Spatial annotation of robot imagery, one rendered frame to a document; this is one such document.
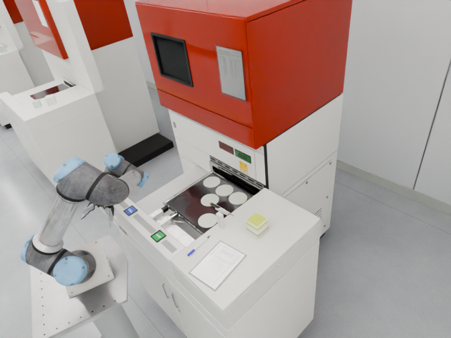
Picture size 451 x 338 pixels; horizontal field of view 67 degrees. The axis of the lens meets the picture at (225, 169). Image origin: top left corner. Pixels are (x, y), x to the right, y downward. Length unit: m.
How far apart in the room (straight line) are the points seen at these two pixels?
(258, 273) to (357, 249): 1.48
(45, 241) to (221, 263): 0.70
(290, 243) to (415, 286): 1.36
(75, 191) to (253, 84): 0.80
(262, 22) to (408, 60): 1.57
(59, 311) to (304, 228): 1.15
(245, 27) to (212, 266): 0.96
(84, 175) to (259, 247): 0.77
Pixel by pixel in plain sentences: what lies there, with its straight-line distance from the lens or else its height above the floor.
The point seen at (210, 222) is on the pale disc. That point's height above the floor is 0.90.
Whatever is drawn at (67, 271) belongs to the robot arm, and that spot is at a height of 1.07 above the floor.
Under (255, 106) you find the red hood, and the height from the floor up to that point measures 1.45.
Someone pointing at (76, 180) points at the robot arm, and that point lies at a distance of 1.29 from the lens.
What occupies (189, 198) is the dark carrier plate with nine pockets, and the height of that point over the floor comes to 0.90.
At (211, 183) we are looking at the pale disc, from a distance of 1.96.
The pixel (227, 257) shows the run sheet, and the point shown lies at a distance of 1.49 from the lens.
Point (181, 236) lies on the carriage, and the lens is 1.73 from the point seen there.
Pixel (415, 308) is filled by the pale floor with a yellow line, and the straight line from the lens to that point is 2.62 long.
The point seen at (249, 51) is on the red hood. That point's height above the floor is 1.69.
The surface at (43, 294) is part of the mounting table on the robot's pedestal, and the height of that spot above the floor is 0.82.
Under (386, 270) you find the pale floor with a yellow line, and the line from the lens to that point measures 2.74.
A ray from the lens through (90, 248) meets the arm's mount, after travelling 1.76.
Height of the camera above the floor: 2.14
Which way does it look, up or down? 37 degrees down
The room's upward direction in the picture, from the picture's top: 8 degrees counter-clockwise
